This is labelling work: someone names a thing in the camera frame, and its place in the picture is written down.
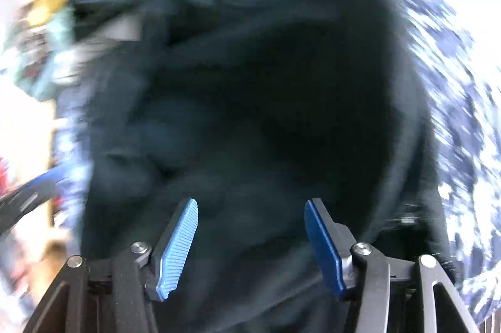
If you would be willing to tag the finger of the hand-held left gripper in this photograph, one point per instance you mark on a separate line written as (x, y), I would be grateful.
(27, 197)

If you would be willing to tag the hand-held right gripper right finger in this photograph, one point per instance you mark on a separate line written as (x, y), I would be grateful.
(323, 251)

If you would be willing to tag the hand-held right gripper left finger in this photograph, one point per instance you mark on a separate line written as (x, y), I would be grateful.
(178, 251)

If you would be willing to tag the black fleece garment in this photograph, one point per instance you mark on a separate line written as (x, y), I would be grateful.
(254, 102)

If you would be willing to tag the mint green cushion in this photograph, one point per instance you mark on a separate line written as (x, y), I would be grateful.
(51, 55)

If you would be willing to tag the blue white patterned blanket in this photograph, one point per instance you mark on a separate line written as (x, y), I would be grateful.
(462, 102)

